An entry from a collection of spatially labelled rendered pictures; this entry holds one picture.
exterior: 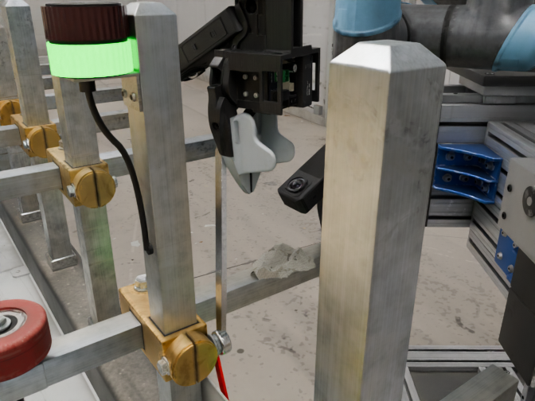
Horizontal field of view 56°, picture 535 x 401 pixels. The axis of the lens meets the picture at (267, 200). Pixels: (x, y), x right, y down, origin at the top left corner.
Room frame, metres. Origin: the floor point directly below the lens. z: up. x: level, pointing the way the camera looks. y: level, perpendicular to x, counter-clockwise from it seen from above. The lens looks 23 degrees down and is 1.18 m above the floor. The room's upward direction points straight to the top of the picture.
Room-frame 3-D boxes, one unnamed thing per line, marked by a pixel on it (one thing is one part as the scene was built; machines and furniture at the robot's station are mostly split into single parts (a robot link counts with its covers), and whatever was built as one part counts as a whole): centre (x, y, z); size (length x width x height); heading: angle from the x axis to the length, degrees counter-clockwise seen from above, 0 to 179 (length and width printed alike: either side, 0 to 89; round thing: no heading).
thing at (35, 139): (0.85, 0.40, 0.95); 0.13 x 0.06 x 0.05; 36
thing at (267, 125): (0.51, 0.00, 1.02); 0.06 x 0.03 x 0.09; 56
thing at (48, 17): (0.40, 0.13, 1.16); 0.06 x 0.06 x 0.02
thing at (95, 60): (0.40, 0.13, 1.13); 0.06 x 0.06 x 0.02
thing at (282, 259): (0.55, -0.01, 0.87); 0.09 x 0.07 x 0.02; 126
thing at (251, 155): (0.48, 0.01, 1.02); 0.06 x 0.03 x 0.09; 56
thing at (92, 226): (0.63, 0.24, 0.92); 0.03 x 0.03 x 0.48; 36
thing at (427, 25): (0.70, -0.18, 1.12); 0.11 x 0.11 x 0.08; 60
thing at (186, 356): (0.44, 0.11, 0.85); 0.13 x 0.06 x 0.05; 36
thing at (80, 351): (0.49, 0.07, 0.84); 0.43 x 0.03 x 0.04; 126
